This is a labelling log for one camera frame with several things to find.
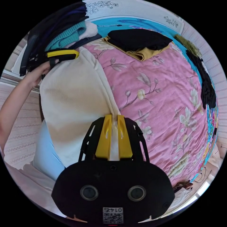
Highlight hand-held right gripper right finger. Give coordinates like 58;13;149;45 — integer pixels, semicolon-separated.
117;115;133;159

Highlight person's left forearm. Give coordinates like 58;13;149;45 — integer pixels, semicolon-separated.
0;78;35;153

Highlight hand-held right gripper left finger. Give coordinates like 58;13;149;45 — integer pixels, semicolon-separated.
95;114;112;159

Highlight black and mustard folded clothes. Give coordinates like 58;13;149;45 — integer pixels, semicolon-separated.
103;29;174;62

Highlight bed with pink floral quilt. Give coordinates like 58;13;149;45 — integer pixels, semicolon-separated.
83;17;220;189

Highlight pile of black and green clothes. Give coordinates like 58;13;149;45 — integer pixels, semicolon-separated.
174;34;217;110

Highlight person's body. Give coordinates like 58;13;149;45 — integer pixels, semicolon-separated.
3;120;71;220

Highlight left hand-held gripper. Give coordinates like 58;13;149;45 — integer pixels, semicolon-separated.
26;49;80;75

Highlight white long pants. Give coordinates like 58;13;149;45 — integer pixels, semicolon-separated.
39;46;122;168

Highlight pile of clothes with teal sweater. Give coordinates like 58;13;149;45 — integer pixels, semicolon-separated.
30;1;103;52

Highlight person's left hand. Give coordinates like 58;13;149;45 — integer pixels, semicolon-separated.
24;59;59;87

